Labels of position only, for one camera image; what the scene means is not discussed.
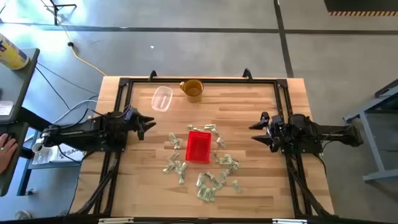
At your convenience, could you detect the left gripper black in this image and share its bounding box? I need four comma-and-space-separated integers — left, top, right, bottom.
124, 106, 157, 141

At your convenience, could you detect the white paper sheet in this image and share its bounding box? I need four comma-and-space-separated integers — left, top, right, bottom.
0, 100, 15, 116

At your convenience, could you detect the black mat with hazard stripe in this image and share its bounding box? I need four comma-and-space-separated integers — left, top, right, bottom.
323, 0, 398, 17

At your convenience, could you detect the red slotted plastic basket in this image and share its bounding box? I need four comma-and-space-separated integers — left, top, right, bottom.
185, 130, 213, 164

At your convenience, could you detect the grey metal table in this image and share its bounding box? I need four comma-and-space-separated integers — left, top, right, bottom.
343, 79, 398, 183

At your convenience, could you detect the blue metal cart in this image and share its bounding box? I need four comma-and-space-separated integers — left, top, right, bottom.
17, 130, 82, 197

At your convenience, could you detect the yellow floor cable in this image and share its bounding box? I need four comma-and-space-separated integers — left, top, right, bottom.
40, 0, 108, 77

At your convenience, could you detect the black tripod stand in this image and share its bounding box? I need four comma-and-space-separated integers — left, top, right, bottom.
40, 0, 78, 26

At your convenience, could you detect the black aluminium table frame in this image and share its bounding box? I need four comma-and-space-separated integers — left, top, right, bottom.
74, 77, 335, 218

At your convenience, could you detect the amber plastic cup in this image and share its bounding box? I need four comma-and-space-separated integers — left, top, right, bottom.
179, 78, 205, 104

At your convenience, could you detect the person's hand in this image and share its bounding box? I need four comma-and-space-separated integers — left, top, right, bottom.
0, 133, 19, 175

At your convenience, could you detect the black floor cable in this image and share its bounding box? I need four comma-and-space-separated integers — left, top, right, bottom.
35, 62, 100, 96

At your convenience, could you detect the clear plastic container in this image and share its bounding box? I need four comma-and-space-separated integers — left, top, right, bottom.
150, 85, 174, 113

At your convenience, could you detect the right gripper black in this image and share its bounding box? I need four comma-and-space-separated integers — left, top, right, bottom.
248, 111, 285, 154

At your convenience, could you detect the black slanted desk bar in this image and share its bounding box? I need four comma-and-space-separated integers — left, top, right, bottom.
15, 107, 50, 133

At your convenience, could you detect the white mug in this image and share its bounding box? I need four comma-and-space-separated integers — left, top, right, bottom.
31, 139, 50, 156

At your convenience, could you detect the white cable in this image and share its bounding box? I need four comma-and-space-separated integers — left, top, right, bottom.
51, 98, 100, 125

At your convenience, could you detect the dark grey desk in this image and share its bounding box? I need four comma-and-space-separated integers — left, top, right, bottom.
0, 48, 40, 197

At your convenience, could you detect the white printed bag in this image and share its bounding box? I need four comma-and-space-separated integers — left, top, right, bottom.
49, 143, 86, 163

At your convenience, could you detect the yellow blue wipes canister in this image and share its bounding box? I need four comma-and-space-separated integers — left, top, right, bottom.
0, 32, 30, 71

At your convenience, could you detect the silver edge bracket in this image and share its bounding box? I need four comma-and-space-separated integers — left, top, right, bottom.
98, 217, 134, 224
272, 218, 308, 224

